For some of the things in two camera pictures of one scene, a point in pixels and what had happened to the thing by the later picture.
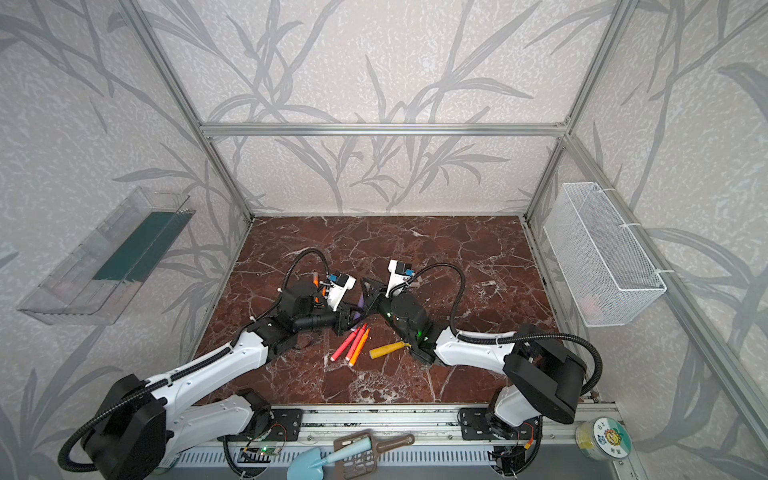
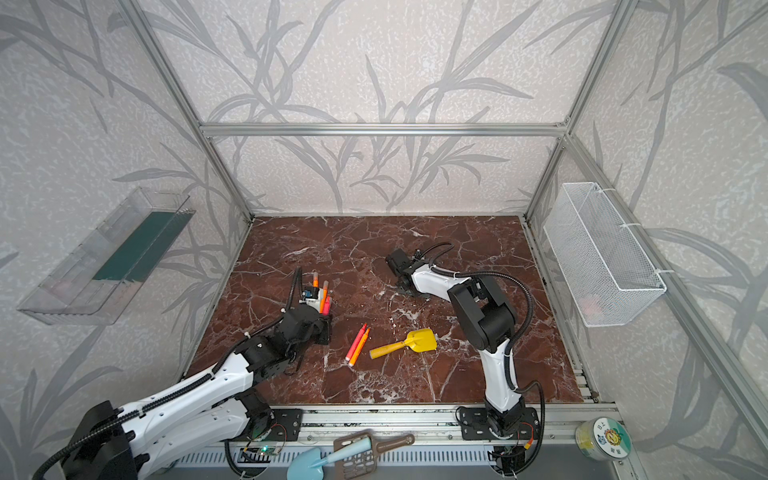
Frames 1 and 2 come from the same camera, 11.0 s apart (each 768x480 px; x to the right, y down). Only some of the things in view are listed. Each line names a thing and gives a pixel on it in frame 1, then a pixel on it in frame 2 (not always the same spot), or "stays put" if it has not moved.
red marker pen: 356,342 stays put
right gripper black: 377,297 → 398,264
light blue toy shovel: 308,464 stays put
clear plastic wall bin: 102,276 stays put
